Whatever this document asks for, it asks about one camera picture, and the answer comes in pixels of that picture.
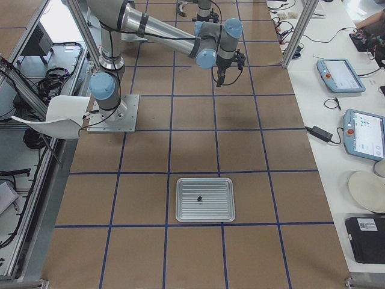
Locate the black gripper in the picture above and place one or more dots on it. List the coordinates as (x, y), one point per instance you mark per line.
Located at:
(222, 67)

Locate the silver ribbed metal tray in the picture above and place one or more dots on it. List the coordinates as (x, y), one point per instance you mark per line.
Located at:
(217, 203)

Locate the black power brick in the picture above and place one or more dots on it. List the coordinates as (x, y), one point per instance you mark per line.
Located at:
(319, 133)

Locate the upper teach pendant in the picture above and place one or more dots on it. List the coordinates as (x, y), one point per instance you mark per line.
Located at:
(339, 76)

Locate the teach pendant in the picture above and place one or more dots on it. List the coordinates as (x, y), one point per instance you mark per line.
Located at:
(363, 134)
(339, 76)

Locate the lower teach pendant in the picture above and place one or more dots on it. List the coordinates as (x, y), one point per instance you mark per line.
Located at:
(363, 134)

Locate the white plastic chair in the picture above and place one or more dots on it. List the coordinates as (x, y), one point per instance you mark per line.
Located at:
(63, 117)

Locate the beige round plate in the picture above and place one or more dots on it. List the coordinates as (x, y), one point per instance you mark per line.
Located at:
(367, 190)

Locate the black laptop case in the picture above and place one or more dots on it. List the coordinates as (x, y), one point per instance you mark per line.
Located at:
(366, 235)

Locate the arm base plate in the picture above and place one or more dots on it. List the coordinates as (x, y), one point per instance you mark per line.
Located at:
(124, 118)

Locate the aluminium frame post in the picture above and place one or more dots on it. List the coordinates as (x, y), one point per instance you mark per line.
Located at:
(299, 30)

